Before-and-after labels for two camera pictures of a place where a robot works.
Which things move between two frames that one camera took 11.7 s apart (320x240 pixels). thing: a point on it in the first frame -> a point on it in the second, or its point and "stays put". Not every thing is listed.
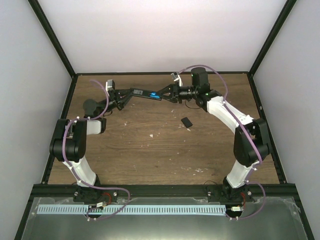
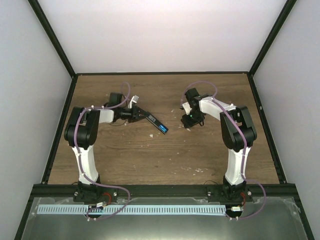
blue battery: (155, 96) -> (162, 129)
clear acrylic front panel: (272, 218) stays put
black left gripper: (115, 97) -> (134, 114)
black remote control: (145, 93) -> (154, 121)
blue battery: (154, 94) -> (164, 128)
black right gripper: (172, 98) -> (188, 123)
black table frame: (45, 189) stays put
